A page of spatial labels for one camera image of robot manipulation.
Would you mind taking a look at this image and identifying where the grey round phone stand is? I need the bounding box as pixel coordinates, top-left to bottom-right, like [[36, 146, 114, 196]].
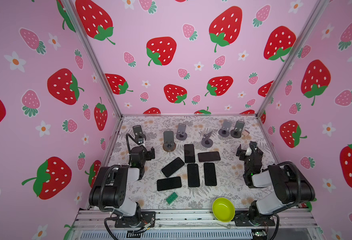
[[218, 120, 233, 138]]

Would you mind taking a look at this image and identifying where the grey back centre stand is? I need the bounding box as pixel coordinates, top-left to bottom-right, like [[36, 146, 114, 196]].
[[176, 123, 188, 141]]

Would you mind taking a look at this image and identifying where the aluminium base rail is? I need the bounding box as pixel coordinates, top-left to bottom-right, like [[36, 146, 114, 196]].
[[68, 209, 324, 240]]

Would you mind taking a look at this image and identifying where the lime green bowl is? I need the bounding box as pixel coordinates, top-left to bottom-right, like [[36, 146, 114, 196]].
[[212, 198, 235, 223]]

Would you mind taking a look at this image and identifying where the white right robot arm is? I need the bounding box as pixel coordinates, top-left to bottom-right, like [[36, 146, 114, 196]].
[[233, 142, 315, 225]]

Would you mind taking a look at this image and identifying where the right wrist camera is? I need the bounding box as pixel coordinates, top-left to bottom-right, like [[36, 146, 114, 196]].
[[246, 141, 259, 157]]

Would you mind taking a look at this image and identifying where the grey centre phone stand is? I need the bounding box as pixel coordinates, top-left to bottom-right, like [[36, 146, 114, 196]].
[[201, 131, 213, 148]]

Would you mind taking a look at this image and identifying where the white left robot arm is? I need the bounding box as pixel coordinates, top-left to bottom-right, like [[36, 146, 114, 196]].
[[89, 146, 155, 227]]

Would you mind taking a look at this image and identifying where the wooden base phone stand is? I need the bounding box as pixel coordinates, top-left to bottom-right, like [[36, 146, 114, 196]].
[[163, 131, 176, 152]]

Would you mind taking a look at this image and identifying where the green lego brick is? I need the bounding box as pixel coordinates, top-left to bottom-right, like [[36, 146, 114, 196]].
[[166, 192, 178, 205]]

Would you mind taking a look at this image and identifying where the black phone wooden stand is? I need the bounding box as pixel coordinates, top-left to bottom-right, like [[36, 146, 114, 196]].
[[161, 157, 185, 178]]

